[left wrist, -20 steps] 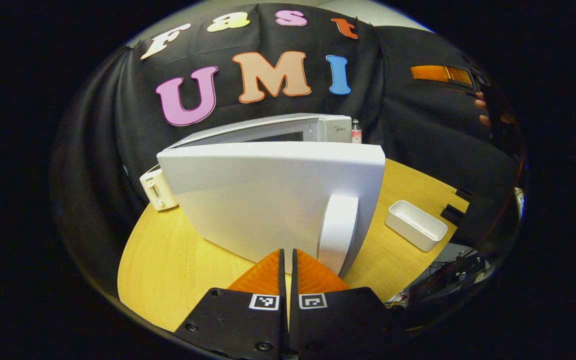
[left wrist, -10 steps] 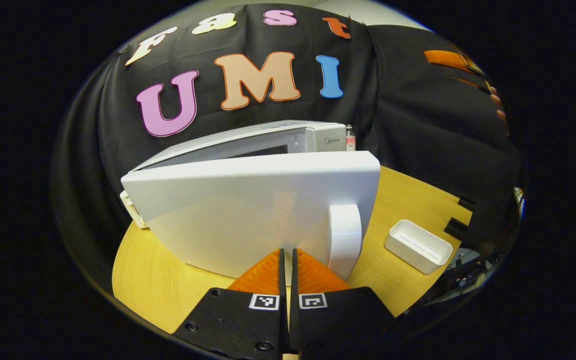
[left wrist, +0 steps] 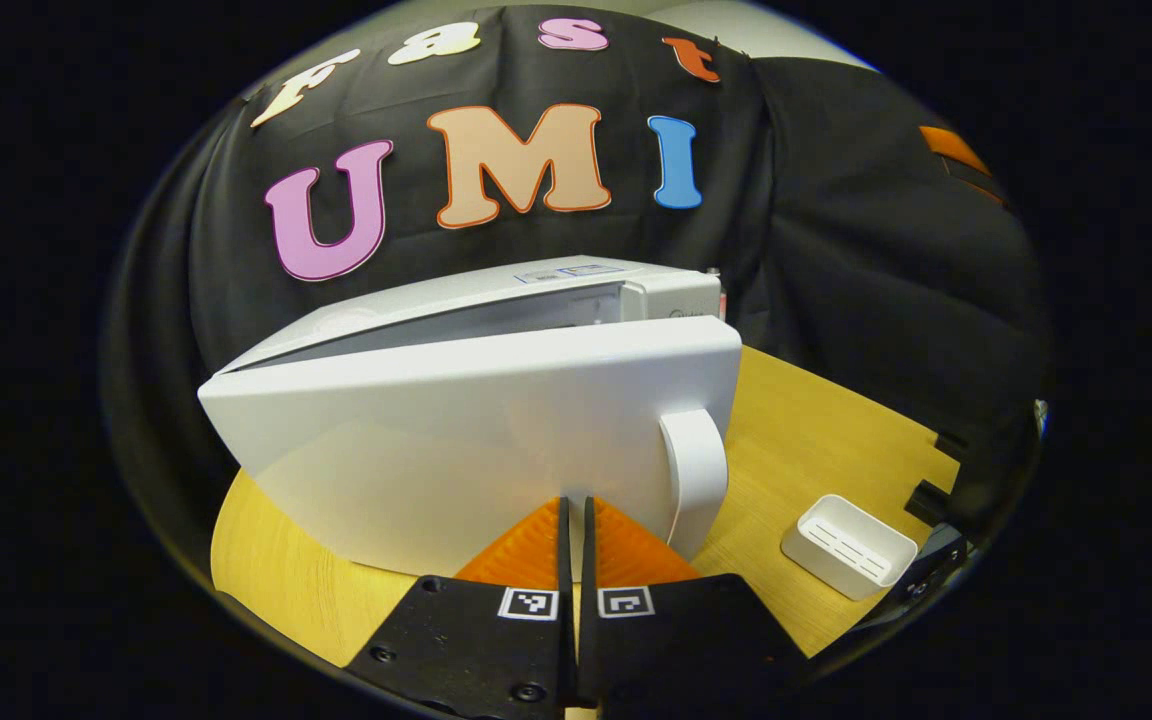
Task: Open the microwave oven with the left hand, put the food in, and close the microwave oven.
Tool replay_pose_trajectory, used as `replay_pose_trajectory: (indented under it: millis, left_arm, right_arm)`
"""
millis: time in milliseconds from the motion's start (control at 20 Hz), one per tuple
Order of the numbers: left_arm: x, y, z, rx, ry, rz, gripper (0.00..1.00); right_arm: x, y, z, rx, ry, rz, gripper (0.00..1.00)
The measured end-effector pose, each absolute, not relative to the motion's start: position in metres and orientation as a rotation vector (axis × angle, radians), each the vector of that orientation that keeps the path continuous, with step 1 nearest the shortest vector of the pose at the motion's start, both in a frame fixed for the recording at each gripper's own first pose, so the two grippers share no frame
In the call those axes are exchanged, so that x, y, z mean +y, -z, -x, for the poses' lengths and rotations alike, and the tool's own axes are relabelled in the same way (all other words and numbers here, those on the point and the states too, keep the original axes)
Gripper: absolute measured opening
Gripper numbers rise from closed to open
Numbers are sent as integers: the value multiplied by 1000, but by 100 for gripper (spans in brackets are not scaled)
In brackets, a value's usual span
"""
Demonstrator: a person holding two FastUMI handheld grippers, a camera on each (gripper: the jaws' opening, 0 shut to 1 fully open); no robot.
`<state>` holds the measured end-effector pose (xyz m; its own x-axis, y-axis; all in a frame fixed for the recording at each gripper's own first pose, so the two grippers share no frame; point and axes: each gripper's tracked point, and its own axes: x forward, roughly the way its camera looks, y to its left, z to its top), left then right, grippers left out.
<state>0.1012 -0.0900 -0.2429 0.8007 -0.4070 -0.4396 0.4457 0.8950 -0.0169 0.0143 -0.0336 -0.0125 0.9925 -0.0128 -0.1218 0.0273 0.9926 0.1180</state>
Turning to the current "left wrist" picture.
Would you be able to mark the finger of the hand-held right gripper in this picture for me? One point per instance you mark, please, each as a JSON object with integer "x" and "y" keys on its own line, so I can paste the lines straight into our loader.
{"x": 951, "y": 150}

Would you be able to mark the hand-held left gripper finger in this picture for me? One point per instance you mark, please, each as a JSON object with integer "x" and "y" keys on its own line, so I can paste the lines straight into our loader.
{"x": 588, "y": 620}
{"x": 566, "y": 620}

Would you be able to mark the white microwave oven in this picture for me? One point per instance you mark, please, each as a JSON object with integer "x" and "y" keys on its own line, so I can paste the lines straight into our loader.
{"x": 456, "y": 430}

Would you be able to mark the black backdrop cloth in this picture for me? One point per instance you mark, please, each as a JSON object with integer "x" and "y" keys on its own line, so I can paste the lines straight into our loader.
{"x": 836, "y": 250}

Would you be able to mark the white slotted plastic tray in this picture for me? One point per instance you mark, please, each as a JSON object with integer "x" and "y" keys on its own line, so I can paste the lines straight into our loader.
{"x": 841, "y": 545}

